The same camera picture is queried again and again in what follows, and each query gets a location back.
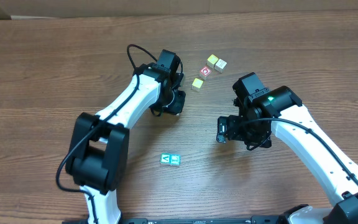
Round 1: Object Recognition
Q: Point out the plain yellow top block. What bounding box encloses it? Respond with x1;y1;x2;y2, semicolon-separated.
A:
191;78;204;91

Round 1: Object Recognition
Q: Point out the cyan E letter block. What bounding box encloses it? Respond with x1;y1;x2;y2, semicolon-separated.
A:
170;154;181;166

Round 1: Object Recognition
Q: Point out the red circle letter block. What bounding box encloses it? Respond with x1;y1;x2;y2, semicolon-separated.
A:
200;66;212;80

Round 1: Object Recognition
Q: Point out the green V letter block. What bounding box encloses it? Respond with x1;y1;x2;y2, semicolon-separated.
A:
160;153;170;164

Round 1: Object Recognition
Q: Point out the far yellow letter block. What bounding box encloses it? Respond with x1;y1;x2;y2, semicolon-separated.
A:
206;54;219;68

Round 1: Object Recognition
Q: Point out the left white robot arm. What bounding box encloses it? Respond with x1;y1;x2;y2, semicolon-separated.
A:
57;62;185;223

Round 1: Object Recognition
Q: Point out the far white picture block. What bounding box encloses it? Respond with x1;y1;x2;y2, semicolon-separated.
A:
214;58;227;73

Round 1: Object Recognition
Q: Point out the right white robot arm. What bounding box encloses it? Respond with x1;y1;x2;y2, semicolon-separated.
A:
216;86;358;223

